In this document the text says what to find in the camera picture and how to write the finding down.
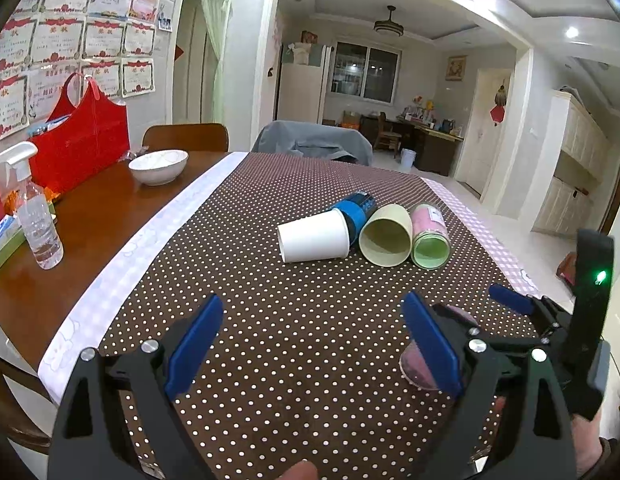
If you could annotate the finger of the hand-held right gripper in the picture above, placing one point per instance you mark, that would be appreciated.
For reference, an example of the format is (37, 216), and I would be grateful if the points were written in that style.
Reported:
(450, 317)
(510, 300)

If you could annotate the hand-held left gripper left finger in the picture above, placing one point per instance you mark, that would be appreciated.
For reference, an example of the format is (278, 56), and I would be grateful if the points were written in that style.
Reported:
(195, 345)

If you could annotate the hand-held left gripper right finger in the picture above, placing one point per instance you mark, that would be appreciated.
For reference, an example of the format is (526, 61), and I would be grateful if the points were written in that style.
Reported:
(435, 345)

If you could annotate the translucent pink cup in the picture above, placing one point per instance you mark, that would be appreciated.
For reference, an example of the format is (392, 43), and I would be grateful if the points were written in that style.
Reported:
(420, 366)

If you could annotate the pink cup with green inside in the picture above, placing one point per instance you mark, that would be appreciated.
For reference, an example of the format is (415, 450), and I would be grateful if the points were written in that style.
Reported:
(430, 247)

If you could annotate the cream yellow cup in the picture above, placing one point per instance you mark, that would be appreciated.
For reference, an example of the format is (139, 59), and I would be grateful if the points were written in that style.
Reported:
(385, 235)

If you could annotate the blue cup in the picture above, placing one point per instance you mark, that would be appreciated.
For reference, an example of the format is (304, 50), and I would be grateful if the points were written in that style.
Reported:
(357, 210)

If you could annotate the white paper cup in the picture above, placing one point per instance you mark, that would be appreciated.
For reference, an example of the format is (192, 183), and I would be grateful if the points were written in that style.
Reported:
(315, 237)

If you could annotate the person's right hand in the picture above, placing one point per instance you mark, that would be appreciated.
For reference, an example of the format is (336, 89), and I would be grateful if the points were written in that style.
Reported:
(587, 440)

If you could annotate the person's left hand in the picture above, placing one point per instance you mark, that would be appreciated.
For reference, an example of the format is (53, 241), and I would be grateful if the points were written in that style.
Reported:
(300, 471)

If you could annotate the red stool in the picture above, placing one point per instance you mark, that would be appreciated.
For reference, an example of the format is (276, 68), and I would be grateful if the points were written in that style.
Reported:
(567, 267)

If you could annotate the brown polka dot tablecloth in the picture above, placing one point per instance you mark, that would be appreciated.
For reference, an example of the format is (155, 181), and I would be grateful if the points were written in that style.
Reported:
(290, 310)

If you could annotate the brown wooden door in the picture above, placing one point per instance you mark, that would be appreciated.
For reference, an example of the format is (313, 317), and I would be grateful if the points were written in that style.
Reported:
(617, 195)

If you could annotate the white door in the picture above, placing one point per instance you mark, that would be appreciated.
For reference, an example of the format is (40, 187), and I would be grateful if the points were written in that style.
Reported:
(482, 150)

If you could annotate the white trash bin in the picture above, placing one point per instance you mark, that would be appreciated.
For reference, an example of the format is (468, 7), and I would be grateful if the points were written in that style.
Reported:
(408, 159)

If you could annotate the dark wooden desk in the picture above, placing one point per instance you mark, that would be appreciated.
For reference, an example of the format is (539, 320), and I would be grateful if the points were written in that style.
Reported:
(435, 152)

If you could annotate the white ceramic bowl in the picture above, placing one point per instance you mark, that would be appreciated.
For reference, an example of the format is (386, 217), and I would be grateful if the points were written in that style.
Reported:
(157, 165)

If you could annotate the slatted wooden chair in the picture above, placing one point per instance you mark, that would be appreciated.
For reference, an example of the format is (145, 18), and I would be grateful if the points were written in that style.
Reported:
(387, 132)

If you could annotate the red hanging door ornament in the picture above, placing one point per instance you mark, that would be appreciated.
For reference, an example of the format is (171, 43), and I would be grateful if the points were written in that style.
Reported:
(499, 105)

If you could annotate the clear spray bottle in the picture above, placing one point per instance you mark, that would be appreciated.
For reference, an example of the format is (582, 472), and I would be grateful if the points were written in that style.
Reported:
(37, 225)

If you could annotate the brown wooden chair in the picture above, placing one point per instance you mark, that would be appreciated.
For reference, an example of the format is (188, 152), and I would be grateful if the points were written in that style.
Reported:
(185, 137)

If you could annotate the green tissue pack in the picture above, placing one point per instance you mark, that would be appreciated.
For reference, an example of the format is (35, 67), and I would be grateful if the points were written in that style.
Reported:
(2, 245)

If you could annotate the grey covered chair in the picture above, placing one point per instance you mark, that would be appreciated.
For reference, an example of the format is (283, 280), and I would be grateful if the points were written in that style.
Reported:
(310, 140)

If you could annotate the red bag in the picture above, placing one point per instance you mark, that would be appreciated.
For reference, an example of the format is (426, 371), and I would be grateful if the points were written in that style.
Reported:
(80, 145)

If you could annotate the kitchen window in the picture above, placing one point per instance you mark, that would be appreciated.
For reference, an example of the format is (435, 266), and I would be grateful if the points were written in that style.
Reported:
(367, 72)

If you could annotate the white refrigerator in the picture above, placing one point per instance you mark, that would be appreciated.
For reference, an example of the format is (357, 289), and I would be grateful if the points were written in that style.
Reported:
(300, 90)

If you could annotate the round ceiling lamp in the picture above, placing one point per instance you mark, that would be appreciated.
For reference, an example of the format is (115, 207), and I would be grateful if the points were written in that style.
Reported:
(388, 26)

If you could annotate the green sheer curtain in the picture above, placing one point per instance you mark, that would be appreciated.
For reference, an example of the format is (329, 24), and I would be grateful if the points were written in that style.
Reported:
(212, 35)

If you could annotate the cream wall cabinet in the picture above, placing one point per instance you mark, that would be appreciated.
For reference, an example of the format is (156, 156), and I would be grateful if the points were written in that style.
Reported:
(575, 160)

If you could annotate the framed wall picture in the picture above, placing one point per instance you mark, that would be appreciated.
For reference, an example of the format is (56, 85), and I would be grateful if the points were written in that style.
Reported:
(455, 68)

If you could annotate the wall of award certificates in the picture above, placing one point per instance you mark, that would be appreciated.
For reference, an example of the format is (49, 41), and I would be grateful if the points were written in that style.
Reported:
(55, 35)

